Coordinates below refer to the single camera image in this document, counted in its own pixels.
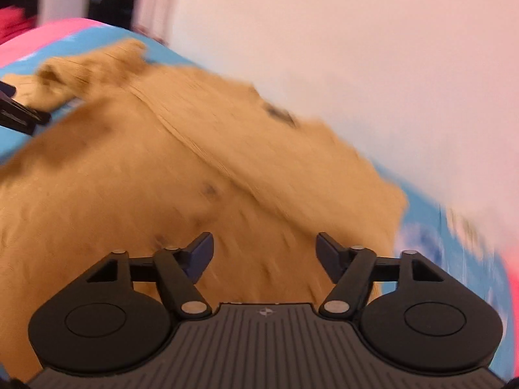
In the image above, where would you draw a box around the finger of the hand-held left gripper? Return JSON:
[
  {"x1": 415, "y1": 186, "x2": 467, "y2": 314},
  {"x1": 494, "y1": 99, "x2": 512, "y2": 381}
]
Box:
[{"x1": 0, "y1": 81, "x2": 52, "y2": 136}]

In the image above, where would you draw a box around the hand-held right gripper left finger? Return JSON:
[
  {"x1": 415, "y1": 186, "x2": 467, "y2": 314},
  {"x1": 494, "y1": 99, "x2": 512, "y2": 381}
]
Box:
[{"x1": 86, "y1": 232, "x2": 215, "y2": 322}]

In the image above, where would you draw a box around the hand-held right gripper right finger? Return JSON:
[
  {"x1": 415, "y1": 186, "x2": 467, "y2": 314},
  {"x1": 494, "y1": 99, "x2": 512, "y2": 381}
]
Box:
[{"x1": 315, "y1": 232, "x2": 445, "y2": 320}]

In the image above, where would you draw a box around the yellow knitted sweater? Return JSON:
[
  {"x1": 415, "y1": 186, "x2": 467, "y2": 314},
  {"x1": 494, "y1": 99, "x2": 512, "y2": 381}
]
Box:
[{"x1": 0, "y1": 38, "x2": 408, "y2": 382}]

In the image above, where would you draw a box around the pink bed cover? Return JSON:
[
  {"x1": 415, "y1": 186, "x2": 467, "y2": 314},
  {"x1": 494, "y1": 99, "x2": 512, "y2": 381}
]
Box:
[{"x1": 0, "y1": 18, "x2": 92, "y2": 71}]

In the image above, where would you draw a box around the red cloth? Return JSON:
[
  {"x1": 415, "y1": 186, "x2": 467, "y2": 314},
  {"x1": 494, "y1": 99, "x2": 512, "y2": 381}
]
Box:
[{"x1": 0, "y1": 7, "x2": 38, "y2": 43}]

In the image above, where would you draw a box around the blue floral bedsheet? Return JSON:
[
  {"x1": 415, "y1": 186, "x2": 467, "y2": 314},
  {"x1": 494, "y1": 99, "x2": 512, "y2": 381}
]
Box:
[{"x1": 0, "y1": 19, "x2": 516, "y2": 385}]

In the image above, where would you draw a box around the pink satin curtain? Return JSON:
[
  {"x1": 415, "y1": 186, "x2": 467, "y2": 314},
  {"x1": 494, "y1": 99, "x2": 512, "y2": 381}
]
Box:
[{"x1": 133, "y1": 0, "x2": 181, "y2": 46}]

